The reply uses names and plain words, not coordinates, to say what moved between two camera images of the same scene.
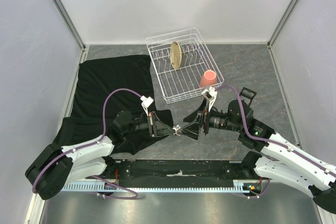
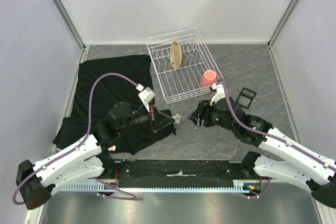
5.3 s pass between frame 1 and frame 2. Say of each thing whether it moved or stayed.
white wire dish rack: stayed
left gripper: moved
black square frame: stayed
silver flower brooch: moved
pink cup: stayed
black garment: stayed
